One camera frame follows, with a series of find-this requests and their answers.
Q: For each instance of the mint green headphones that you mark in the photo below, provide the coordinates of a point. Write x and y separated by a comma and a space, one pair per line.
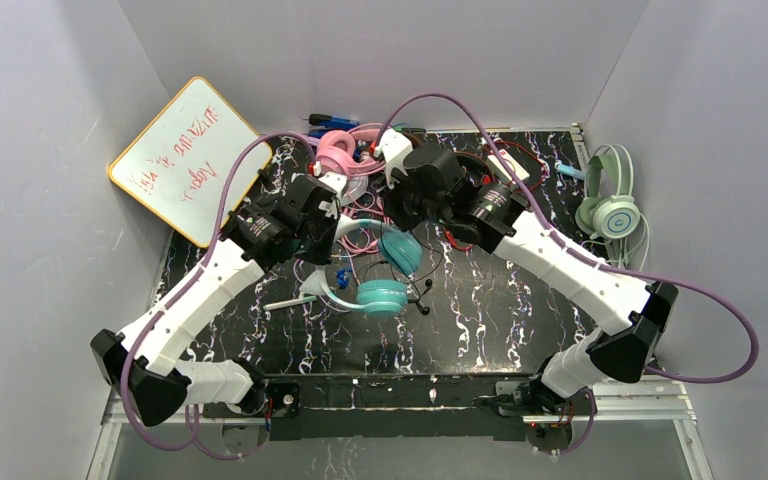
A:
608, 214

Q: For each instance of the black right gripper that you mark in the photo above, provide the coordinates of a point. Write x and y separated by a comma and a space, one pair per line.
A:
409, 211

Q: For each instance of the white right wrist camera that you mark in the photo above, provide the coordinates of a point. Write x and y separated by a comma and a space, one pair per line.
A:
392, 149

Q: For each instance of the blue black tool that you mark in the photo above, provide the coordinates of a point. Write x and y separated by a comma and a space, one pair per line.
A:
327, 122

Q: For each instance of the white red small box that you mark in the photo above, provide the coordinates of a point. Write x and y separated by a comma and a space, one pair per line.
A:
500, 168

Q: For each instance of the white green marker pen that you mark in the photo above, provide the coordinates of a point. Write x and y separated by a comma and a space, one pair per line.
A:
305, 299

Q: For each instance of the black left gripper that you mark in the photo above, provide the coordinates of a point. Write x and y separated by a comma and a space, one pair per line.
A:
321, 240

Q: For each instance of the teal white cat-ear headphones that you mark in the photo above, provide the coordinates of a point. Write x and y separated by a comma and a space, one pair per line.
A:
383, 288

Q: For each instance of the white board yellow frame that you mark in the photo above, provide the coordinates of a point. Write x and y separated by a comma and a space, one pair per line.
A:
176, 167

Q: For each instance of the red headphones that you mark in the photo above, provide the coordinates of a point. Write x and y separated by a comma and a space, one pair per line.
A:
476, 174

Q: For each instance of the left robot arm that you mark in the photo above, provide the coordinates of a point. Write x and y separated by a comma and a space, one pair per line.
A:
142, 361

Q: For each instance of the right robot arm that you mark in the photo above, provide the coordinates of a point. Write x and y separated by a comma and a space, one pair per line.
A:
630, 315

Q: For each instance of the pink headphones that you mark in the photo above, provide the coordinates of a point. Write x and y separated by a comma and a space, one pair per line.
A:
347, 152

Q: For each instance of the black table front rail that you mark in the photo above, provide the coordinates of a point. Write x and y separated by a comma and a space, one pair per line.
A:
497, 405

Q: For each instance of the light blue pen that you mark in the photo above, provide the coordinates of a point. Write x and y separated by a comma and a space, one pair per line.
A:
569, 171

